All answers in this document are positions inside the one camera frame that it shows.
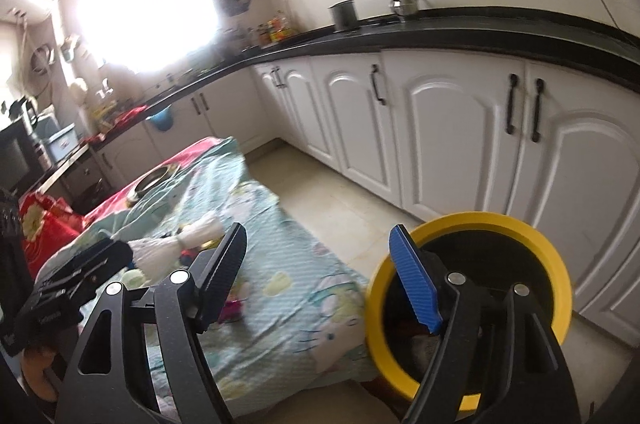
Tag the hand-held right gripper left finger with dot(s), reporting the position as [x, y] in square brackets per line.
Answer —
[226, 269]

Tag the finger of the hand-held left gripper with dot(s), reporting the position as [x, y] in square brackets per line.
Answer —
[92, 264]

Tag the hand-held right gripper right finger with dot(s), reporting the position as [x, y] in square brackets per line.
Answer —
[415, 276]

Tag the white plastic wrapper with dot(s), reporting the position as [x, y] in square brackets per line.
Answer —
[165, 249]

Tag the yellow-rimmed black trash bin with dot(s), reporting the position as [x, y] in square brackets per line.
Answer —
[500, 229]

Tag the small pink wrapper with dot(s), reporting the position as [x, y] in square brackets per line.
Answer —
[232, 309]

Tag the red printed bag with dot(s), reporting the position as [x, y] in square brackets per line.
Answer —
[45, 224]

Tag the metal bowl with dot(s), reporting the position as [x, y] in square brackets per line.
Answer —
[150, 181]

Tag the red printed cloth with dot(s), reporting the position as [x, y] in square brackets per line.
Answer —
[195, 153]

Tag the grey-blue plastic crate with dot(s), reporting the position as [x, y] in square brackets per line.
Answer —
[59, 138]

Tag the black microwave oven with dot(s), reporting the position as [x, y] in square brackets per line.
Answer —
[15, 158]

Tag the blue hanging plastic basin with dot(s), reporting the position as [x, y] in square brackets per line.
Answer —
[161, 119]

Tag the white kitchen cabinets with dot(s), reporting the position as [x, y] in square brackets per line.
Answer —
[450, 113]

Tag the row of condiment bottles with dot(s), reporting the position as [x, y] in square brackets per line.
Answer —
[276, 29]

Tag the black kitchen countertop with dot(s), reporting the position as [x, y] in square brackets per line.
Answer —
[450, 21]

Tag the dark metal pot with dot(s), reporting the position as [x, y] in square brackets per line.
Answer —
[343, 16]

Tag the steel kettle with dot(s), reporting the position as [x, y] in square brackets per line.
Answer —
[405, 6]

